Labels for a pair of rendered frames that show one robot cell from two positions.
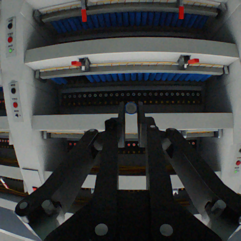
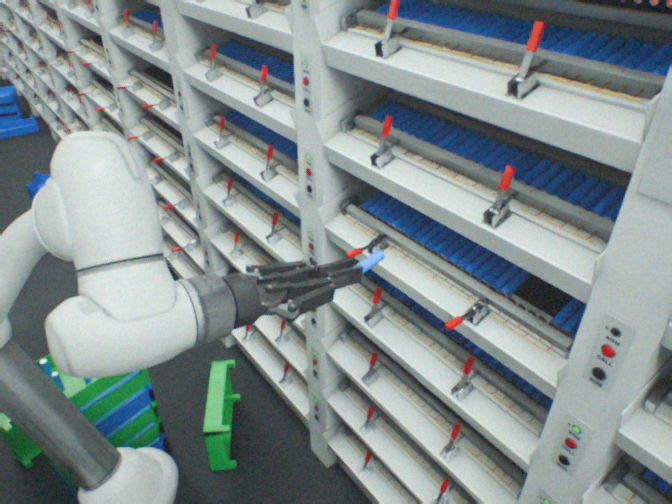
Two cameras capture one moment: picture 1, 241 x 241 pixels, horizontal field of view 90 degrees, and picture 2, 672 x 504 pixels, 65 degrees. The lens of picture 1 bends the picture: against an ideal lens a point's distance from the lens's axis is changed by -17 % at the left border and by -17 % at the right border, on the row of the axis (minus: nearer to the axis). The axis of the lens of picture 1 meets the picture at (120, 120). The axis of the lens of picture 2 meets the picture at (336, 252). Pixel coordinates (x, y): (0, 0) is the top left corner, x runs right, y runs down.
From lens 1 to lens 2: 0.79 m
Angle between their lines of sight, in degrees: 72
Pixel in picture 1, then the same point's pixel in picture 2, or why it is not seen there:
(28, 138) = (614, 276)
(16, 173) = not seen: outside the picture
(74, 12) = (494, 382)
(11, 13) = (558, 475)
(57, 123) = (534, 264)
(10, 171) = not seen: outside the picture
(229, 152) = (320, 105)
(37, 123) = (579, 288)
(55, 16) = (523, 404)
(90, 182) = (515, 115)
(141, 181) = (427, 90)
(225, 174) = (318, 64)
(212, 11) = not seen: hidden behind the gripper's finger
